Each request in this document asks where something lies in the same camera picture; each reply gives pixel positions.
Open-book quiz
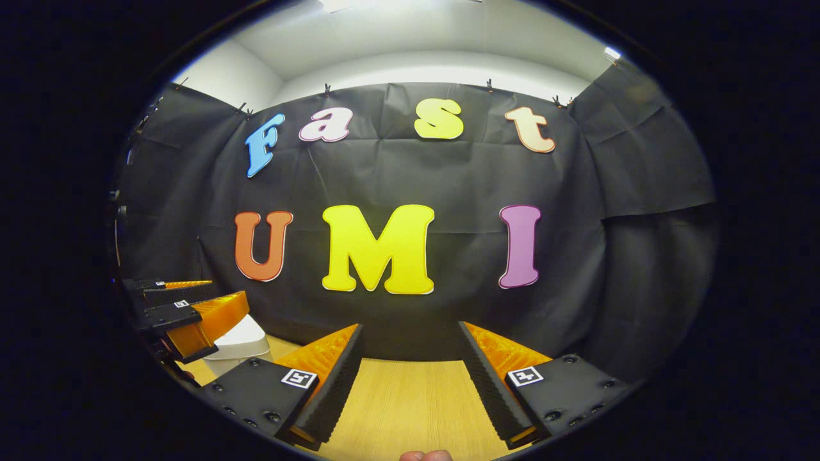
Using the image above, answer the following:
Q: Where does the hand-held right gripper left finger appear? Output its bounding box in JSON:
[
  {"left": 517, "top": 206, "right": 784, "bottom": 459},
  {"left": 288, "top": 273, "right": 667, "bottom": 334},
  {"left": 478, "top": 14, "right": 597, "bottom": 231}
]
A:
[{"left": 199, "top": 323, "right": 366, "bottom": 451}]

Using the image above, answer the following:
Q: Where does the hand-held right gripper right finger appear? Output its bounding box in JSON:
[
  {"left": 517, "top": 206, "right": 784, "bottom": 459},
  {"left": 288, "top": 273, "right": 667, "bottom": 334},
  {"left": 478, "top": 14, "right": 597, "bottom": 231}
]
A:
[{"left": 458, "top": 321, "right": 632, "bottom": 450}]

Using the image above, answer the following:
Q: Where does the white desktop garbage bin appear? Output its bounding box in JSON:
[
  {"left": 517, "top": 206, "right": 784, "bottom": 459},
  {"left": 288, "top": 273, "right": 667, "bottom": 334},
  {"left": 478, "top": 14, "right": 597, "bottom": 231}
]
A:
[{"left": 204, "top": 314, "right": 273, "bottom": 375}]

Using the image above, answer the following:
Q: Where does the wooden desktop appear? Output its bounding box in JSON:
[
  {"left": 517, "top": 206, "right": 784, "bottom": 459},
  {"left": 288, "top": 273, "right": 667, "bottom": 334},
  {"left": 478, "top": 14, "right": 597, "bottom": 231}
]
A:
[{"left": 183, "top": 333, "right": 532, "bottom": 461}]

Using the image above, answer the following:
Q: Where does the black backdrop cloth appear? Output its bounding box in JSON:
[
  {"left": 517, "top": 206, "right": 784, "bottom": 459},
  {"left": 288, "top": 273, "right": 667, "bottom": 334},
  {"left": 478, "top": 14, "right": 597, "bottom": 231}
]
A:
[{"left": 112, "top": 61, "right": 718, "bottom": 385}]

